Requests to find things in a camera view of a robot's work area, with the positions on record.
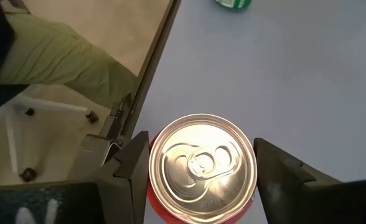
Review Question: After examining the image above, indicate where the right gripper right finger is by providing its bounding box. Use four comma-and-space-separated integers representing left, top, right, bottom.
253, 138, 366, 224

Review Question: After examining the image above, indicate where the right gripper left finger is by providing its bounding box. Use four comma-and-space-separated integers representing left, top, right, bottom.
0, 130, 150, 224

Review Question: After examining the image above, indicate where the person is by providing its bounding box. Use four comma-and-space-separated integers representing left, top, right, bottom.
0, 0, 140, 118

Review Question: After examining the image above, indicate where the green Sprite can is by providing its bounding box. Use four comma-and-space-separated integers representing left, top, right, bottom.
215, 0, 253, 12

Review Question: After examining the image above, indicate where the red Fanta can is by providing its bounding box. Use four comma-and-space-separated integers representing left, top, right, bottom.
147, 113, 258, 224

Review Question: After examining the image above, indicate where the white wheeled chair base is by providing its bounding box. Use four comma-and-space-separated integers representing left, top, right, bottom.
2, 93, 100, 183

